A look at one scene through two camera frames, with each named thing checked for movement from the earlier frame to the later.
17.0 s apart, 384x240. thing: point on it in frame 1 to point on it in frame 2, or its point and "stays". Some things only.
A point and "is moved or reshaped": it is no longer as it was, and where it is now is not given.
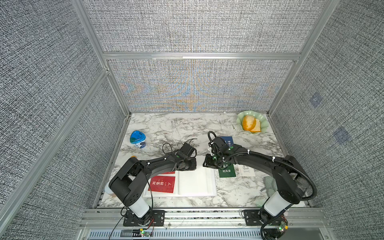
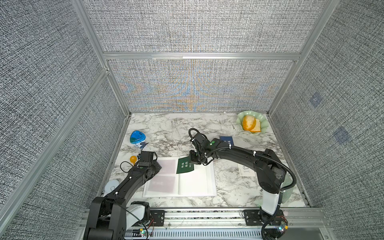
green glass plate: [264, 122] stays
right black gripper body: [213, 161] to [197, 157]
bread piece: [250, 123] stays
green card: [227, 170] is moved or reshaped
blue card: [228, 139] stays
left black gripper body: [190, 164] to [154, 168]
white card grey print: [246, 171] stays
